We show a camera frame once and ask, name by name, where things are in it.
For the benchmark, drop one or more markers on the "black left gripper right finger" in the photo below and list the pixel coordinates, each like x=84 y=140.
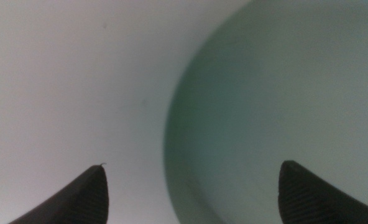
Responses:
x=308 y=199

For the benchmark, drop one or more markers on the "pale green shallow bowl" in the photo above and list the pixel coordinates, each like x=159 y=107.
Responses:
x=280 y=102

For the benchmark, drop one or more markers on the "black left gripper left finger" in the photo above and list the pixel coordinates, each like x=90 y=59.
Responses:
x=81 y=202

